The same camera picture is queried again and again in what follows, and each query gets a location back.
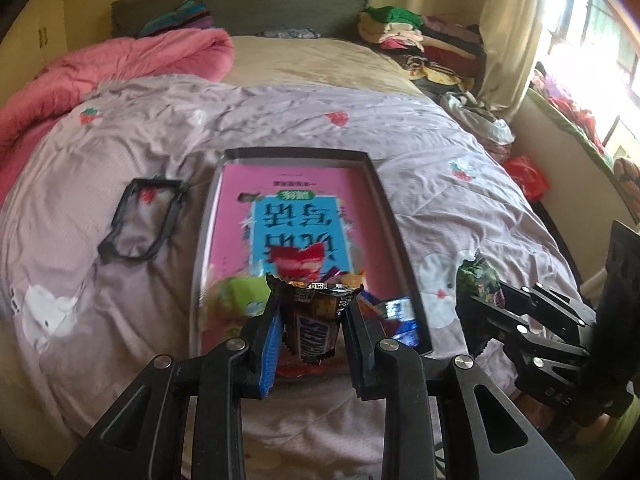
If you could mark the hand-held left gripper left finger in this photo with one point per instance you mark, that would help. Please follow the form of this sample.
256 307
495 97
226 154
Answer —
270 355

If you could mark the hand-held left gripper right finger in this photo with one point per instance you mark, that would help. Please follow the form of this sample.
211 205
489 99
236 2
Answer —
357 355

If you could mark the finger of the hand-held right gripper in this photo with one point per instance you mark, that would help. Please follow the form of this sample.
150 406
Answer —
550 310
500 325

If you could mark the brown chocolate bar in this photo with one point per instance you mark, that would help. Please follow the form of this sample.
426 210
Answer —
312 325

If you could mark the dark green snack packet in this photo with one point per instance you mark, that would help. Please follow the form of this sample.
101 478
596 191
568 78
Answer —
480 275

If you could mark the dark blue snack packet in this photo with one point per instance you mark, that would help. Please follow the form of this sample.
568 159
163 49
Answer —
400 315

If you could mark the yellow green snack packet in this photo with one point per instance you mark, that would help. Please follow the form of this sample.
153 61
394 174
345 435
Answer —
240 295

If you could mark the red swirl candy packet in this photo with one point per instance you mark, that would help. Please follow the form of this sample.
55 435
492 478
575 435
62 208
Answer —
300 260

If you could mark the shallow grey box pink print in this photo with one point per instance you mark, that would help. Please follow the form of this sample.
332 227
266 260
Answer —
300 185

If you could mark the red plastic bag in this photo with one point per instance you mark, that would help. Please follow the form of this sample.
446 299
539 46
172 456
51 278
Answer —
525 175

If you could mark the brown plush toy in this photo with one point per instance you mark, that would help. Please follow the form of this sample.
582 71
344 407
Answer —
627 175

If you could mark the white plastic bag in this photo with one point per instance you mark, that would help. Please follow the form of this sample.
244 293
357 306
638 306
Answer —
492 127

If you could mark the clothes on window sill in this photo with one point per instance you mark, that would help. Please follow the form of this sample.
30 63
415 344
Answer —
565 105

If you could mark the lilac printed duvet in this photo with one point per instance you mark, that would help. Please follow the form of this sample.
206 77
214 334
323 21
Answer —
450 125

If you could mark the cream curtain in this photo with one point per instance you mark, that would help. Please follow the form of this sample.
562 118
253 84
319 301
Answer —
510 35

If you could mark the window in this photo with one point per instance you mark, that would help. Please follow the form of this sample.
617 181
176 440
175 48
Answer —
595 35

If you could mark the pile of folded clothes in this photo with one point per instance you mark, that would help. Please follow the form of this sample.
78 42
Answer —
440 50

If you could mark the beige bedsheet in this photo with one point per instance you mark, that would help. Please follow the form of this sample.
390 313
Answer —
325 65

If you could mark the blue patterned cloth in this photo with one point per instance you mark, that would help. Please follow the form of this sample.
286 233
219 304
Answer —
290 33

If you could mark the pink quilt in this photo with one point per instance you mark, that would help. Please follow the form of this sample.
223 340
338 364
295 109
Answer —
125 60

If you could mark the teal purple folded clothes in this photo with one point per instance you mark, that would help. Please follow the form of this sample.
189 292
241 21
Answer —
185 15

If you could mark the grey headboard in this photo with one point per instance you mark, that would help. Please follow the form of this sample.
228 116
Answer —
250 5

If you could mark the cream wardrobe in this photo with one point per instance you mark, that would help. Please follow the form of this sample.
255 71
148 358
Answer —
40 45

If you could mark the black plastic frame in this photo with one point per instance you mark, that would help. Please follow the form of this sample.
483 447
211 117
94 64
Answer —
167 220

